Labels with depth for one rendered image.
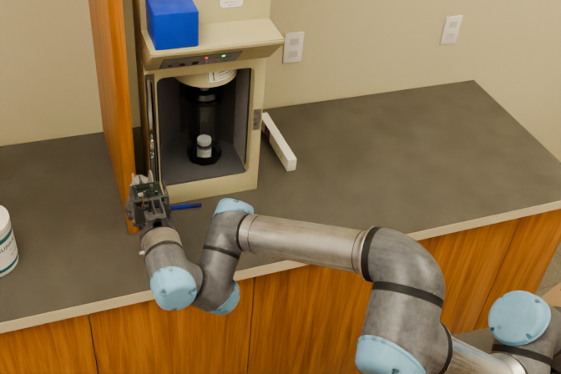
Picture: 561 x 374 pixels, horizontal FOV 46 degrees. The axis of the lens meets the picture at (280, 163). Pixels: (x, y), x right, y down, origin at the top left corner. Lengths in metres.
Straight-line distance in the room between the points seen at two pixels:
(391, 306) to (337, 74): 1.48
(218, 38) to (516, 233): 1.22
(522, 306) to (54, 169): 1.38
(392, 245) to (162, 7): 0.75
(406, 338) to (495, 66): 1.90
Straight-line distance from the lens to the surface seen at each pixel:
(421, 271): 1.07
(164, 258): 1.22
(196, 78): 1.75
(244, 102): 1.86
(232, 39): 1.57
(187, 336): 1.97
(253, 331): 2.05
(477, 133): 2.42
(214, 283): 1.26
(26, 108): 2.20
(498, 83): 2.88
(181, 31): 1.51
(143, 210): 1.31
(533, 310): 1.42
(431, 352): 1.09
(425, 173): 2.18
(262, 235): 1.23
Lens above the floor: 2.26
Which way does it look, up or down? 39 degrees down
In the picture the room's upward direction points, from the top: 6 degrees clockwise
